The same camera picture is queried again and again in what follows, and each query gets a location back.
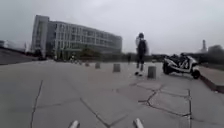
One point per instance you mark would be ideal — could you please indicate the grey stone bollard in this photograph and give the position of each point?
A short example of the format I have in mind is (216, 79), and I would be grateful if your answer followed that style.
(87, 63)
(151, 72)
(116, 67)
(97, 65)

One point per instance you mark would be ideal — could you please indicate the row of dark bushes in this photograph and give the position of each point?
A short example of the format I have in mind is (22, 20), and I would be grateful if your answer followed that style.
(110, 56)

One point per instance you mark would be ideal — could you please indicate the person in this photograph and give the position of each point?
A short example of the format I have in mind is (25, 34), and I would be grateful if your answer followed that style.
(141, 53)
(129, 58)

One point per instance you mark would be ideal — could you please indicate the grey stone slab pavement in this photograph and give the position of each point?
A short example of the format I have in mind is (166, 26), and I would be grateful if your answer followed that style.
(83, 90)

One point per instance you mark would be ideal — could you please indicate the large grey glass building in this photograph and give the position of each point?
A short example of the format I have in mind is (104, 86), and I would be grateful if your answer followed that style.
(73, 38)

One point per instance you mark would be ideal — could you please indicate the robot's own part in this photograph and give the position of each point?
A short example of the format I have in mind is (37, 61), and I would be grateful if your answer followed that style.
(74, 124)
(138, 123)

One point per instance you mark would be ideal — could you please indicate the white scooter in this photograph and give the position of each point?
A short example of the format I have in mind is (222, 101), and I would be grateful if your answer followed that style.
(181, 65)

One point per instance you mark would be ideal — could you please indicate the distant tower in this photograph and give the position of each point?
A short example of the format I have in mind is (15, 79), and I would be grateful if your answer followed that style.
(204, 46)

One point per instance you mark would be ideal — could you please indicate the dark sloped embankment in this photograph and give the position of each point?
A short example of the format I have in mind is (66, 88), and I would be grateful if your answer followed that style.
(13, 56)

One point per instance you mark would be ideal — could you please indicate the raised stone platform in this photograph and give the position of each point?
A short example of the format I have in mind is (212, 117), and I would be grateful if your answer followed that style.
(213, 77)

